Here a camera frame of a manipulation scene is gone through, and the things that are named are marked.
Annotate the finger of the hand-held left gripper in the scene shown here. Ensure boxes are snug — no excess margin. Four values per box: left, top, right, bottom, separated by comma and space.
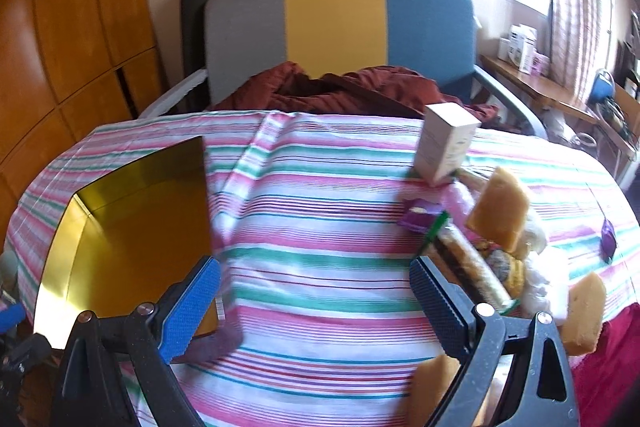
0, 303, 27, 334

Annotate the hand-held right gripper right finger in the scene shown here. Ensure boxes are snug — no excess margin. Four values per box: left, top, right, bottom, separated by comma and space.
409, 255, 581, 427

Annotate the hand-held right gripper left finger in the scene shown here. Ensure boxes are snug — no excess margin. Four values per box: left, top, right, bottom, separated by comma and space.
52, 256, 222, 427

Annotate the rice snack bar packet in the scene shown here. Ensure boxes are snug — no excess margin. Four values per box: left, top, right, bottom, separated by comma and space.
420, 212, 521, 313

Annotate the yellow patterned sock ball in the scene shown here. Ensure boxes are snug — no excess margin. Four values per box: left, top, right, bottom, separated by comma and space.
475, 242, 526, 298

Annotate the yellow sponge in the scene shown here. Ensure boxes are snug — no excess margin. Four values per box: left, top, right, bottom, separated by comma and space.
407, 353, 496, 427
466, 166, 531, 253
562, 271, 607, 356

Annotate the purple snack packet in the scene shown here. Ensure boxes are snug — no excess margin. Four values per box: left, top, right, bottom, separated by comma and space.
600, 218, 617, 264
399, 198, 446, 233

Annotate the maroon box with gold lining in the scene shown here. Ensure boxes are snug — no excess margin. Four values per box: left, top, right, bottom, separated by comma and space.
32, 136, 221, 350

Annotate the clear plastic bag ball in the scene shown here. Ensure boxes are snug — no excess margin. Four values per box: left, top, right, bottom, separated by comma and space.
520, 252, 571, 323

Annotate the white carton box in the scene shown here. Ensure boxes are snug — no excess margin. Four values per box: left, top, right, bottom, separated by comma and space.
414, 103, 482, 185

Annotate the striped bedsheet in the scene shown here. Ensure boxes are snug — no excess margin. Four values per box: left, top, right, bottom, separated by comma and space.
5, 109, 640, 427

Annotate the red cloth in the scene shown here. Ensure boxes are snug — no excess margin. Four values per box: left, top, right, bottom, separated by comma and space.
570, 307, 640, 427

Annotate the dark red jacket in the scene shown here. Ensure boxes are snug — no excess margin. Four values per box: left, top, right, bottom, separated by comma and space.
212, 62, 501, 125

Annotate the wooden desk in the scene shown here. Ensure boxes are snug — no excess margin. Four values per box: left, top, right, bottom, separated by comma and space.
479, 54, 640, 188

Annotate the white box on desk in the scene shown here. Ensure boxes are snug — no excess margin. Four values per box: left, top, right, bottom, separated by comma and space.
500, 24, 538, 72

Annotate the wooden side shelf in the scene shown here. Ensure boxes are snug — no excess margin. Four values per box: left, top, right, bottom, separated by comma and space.
600, 82, 640, 148

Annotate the wooden wardrobe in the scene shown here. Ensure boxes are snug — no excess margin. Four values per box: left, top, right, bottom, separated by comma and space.
0, 0, 168, 208

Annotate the grey yellow blue chair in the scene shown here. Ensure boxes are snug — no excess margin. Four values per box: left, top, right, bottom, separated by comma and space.
137, 0, 548, 138

